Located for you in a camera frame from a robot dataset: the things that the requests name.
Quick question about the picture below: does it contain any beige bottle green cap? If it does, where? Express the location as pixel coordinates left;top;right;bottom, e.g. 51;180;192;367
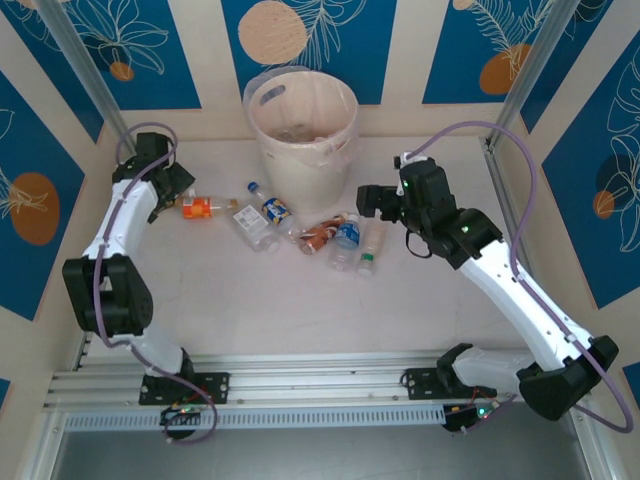
355;222;389;279

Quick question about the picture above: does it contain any blue label water bottle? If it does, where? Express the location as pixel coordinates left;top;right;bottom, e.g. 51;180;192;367
327;213;362;273

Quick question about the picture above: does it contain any orange label plastic bottle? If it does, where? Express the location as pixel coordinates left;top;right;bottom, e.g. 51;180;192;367
180;195;240;221

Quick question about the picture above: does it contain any brown plastic bottle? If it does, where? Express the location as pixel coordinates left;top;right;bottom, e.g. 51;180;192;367
298;213;349;257

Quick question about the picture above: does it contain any clear bottle white barcode label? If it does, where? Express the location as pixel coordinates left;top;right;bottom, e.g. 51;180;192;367
232;203;282;254

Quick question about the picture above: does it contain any blue yellow label bottle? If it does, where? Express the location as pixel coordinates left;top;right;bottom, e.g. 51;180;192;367
247;181;306;241

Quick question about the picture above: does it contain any beige round waste bin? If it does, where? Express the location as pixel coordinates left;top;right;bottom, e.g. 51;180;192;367
243;67;360;217

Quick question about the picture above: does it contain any aluminium side rail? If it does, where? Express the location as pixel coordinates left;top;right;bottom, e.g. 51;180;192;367
69;149;144;372
482;139;544;296

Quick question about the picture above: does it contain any aluminium frame post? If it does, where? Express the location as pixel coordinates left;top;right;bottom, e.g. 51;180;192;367
37;0;142;159
487;0;581;151

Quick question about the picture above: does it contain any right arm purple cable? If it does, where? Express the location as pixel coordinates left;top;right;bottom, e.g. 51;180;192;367
404;121;635;435

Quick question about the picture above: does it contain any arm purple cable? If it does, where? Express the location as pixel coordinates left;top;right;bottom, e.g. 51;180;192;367
404;121;635;435
94;122;220;446

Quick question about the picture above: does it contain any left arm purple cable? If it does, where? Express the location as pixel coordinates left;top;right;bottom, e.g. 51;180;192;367
94;122;220;446

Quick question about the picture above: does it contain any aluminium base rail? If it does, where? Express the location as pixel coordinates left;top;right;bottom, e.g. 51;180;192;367
43;351;594;410

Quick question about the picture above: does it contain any right black mount plate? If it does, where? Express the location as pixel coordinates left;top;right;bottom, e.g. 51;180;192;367
401;366;497;402

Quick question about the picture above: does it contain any black mount plate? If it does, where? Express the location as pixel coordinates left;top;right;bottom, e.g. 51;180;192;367
401;366;497;402
138;371;232;406

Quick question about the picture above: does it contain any left black mount plate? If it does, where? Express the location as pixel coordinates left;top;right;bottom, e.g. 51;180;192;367
138;371;232;406

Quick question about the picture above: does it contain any white slotted cable duct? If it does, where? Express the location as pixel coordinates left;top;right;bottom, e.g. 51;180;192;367
63;405;447;432

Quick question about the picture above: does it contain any aluminium frame leg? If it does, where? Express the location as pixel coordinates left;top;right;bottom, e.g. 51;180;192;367
564;417;619;480
19;407;69;480

